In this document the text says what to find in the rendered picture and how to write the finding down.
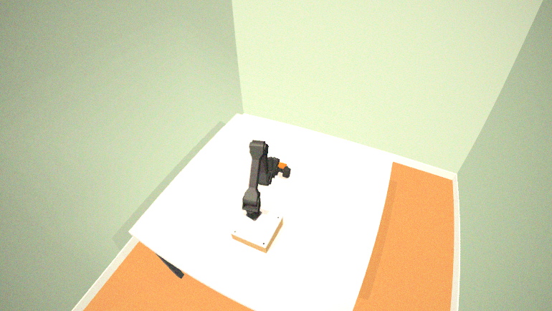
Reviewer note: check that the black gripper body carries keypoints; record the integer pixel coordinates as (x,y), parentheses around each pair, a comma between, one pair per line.
(285,172)

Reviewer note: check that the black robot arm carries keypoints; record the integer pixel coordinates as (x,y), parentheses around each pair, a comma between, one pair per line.
(261,173)

